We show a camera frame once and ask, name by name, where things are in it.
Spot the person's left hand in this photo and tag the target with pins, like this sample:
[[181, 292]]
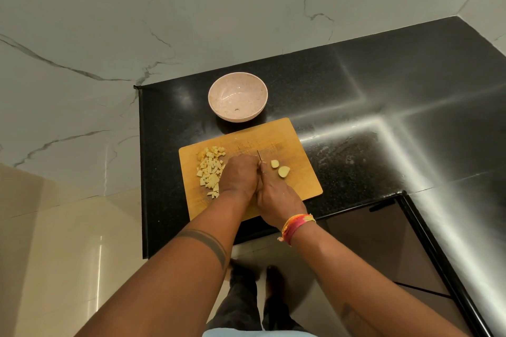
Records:
[[239, 176]]

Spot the person's right hand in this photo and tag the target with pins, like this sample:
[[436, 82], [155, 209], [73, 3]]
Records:
[[278, 202]]

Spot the pile of diced potato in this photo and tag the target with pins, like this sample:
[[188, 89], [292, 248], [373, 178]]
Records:
[[210, 171]]

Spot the potato end piece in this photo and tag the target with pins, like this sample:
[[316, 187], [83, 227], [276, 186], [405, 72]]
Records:
[[284, 171]]

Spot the potato slice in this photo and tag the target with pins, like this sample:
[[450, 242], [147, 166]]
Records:
[[274, 163]]

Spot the pink speckled bowl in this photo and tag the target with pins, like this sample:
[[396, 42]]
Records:
[[241, 90]]

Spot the person's right forearm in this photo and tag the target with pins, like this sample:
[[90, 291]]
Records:
[[355, 281]]

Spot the person's left forearm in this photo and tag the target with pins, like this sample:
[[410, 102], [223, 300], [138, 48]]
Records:
[[166, 281]]

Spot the wooden cutting board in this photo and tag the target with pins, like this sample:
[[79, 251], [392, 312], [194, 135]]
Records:
[[302, 184]]

